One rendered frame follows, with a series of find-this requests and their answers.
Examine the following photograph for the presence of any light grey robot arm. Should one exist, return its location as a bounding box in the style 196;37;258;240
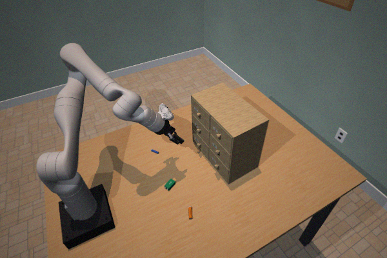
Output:
36;43;174;220

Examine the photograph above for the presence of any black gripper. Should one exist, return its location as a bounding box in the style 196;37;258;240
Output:
154;120;184;144

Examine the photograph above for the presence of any wooden chest of drawers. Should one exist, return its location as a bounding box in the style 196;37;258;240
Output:
191;83;269;184

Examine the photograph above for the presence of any green battery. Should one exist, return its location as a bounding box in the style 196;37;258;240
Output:
164;179;175;191

